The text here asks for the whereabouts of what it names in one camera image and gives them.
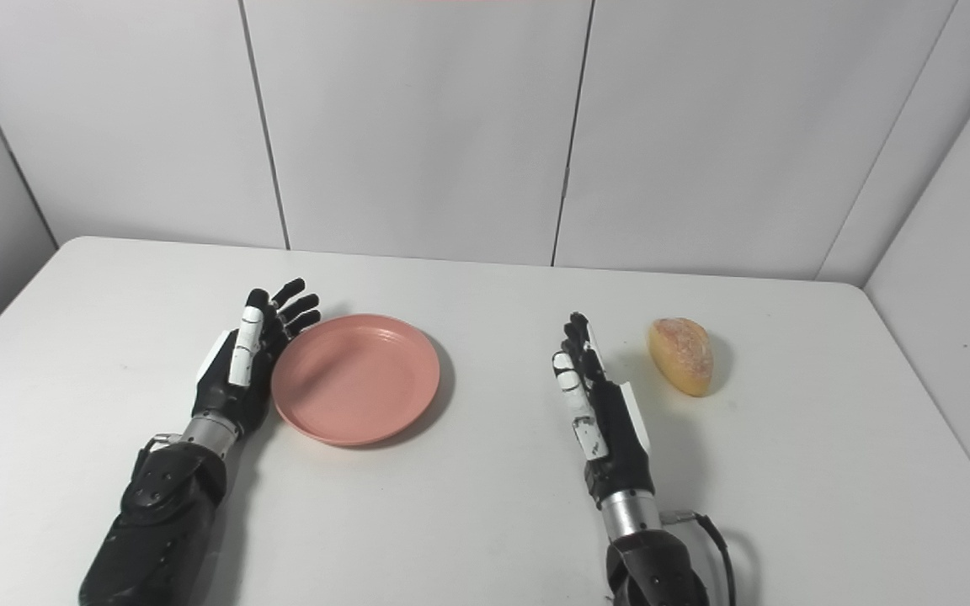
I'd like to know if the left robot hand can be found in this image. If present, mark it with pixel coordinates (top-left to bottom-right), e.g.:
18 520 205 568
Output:
191 278 322 439

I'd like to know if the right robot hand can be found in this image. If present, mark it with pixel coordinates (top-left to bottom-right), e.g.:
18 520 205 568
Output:
552 312 656 510

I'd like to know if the bread roll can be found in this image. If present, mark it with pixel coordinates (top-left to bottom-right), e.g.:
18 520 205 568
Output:
648 317 715 397

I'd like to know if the pink plate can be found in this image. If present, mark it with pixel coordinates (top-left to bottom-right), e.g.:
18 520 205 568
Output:
270 314 442 446

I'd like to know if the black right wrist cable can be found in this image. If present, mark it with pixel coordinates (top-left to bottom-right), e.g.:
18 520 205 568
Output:
658 508 737 606

